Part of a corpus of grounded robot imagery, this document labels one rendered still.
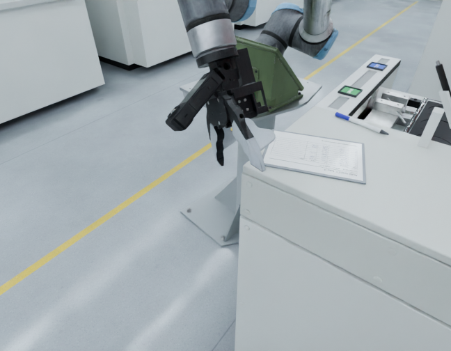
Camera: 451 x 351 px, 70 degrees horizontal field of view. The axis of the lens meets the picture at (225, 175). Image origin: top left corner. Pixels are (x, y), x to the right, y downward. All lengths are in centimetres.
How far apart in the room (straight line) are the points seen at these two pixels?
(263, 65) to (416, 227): 74
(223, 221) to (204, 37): 141
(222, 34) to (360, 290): 54
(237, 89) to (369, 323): 55
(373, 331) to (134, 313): 107
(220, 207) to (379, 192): 136
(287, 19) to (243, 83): 77
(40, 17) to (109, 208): 173
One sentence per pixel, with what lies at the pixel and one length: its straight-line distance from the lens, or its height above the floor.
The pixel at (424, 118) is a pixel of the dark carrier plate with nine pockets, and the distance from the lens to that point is 114.
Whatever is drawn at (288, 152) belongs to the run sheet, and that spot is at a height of 97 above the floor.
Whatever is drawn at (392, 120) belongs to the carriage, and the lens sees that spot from 112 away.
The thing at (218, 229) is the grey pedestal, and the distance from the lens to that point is 181.
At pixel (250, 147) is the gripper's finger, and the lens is 50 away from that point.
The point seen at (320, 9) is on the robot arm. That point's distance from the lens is 113.
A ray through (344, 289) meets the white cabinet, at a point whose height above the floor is 77.
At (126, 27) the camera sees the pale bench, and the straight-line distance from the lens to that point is 389.
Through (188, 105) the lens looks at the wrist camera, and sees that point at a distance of 52.
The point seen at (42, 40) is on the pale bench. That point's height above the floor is 60.
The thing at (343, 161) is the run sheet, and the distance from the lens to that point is 71.
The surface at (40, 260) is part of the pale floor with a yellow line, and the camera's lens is 194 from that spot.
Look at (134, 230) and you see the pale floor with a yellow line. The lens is 189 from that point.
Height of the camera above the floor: 136
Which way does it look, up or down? 39 degrees down
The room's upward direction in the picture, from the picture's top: straight up
